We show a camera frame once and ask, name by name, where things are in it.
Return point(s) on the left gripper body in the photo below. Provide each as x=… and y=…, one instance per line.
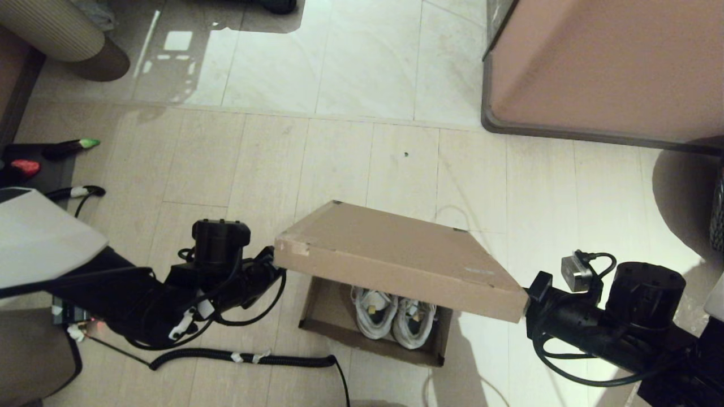
x=257, y=277

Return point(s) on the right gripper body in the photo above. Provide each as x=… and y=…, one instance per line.
x=565, y=319

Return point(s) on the brown cardboard shoebox lid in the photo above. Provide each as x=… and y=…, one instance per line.
x=396, y=254

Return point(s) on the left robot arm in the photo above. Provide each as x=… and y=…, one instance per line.
x=39, y=243

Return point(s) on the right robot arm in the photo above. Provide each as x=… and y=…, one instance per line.
x=647, y=294

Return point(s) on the brown cardboard shoebox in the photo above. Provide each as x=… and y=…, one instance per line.
x=328, y=308

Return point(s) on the white sneaker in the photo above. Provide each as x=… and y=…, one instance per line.
x=414, y=325
x=374, y=314

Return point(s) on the grey mesh basket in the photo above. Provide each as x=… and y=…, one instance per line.
x=718, y=215

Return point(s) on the black object with green tip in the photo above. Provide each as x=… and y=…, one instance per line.
x=68, y=148

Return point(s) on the black object with red tip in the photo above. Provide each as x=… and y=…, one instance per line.
x=22, y=168

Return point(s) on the dark brown furniture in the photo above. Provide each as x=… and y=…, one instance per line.
x=14, y=85

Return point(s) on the beige ribbed round pouffe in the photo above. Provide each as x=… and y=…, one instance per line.
x=56, y=34

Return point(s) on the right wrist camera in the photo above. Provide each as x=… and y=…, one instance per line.
x=576, y=275

